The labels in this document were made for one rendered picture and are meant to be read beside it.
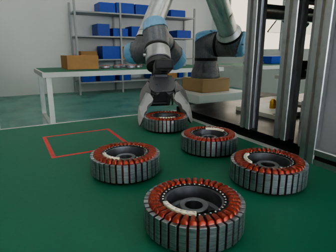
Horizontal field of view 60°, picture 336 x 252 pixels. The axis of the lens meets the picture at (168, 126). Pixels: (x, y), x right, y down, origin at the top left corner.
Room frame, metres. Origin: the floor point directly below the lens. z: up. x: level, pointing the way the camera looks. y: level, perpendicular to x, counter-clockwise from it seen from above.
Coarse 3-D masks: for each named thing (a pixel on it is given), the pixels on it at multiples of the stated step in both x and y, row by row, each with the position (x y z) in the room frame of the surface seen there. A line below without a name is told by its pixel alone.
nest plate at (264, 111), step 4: (260, 104) 0.90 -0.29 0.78; (264, 104) 0.90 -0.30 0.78; (268, 104) 0.90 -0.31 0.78; (236, 108) 0.87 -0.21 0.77; (240, 108) 0.85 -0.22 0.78; (260, 108) 0.83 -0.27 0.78; (264, 108) 0.83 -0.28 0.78; (268, 108) 0.83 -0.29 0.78; (272, 108) 0.83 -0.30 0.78; (300, 108) 0.83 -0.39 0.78; (260, 112) 0.78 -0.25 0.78; (264, 112) 0.77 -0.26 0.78; (268, 112) 0.77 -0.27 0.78; (272, 112) 0.77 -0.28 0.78; (264, 116) 0.77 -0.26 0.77; (268, 116) 0.76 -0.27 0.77; (272, 116) 0.75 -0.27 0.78
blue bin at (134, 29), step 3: (126, 27) 7.37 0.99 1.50; (129, 27) 7.20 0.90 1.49; (132, 27) 7.12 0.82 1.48; (135, 27) 7.16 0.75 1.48; (138, 27) 7.19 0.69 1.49; (129, 30) 7.21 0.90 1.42; (132, 30) 7.12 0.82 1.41; (135, 30) 7.16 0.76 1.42; (129, 33) 7.21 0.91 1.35; (132, 33) 7.12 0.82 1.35; (135, 33) 7.15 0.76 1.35; (135, 36) 7.16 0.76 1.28
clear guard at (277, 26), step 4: (276, 20) 1.00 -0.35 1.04; (280, 20) 1.01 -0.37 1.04; (272, 24) 1.01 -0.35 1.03; (276, 24) 1.02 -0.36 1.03; (280, 24) 1.03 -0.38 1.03; (308, 24) 1.09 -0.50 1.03; (272, 28) 1.03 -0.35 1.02; (276, 28) 1.03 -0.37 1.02; (280, 28) 1.04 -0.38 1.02; (308, 28) 1.11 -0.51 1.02; (276, 32) 1.05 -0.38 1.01; (280, 32) 1.06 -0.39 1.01; (308, 32) 1.13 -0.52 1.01
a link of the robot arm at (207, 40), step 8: (200, 32) 1.48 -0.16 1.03; (208, 32) 1.47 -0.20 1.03; (216, 32) 1.48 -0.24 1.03; (200, 40) 1.48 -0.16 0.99; (208, 40) 1.46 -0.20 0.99; (200, 48) 1.48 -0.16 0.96; (208, 48) 1.46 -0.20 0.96; (200, 56) 1.48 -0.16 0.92; (208, 56) 1.47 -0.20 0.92; (216, 56) 1.48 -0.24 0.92
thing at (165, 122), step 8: (152, 112) 0.75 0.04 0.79; (160, 112) 0.76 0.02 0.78; (168, 112) 0.76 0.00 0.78; (176, 112) 0.76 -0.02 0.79; (144, 120) 0.71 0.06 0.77; (152, 120) 0.68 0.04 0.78; (160, 120) 0.68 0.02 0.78; (168, 120) 0.68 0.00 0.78; (176, 120) 0.68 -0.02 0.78; (184, 120) 0.70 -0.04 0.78; (152, 128) 0.68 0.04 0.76; (160, 128) 0.67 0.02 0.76; (168, 128) 0.67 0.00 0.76; (176, 128) 0.68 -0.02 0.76; (184, 128) 0.70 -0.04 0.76
